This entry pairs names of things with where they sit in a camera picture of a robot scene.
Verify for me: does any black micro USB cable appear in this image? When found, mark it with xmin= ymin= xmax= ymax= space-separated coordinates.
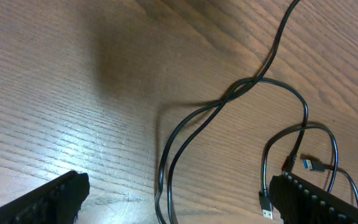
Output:
xmin=166 ymin=0 xmax=340 ymax=224

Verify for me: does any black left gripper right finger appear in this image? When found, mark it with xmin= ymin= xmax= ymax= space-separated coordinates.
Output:
xmin=268 ymin=172 xmax=358 ymax=224

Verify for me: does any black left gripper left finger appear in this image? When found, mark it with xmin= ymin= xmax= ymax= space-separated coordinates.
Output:
xmin=0 ymin=170 xmax=90 ymax=224

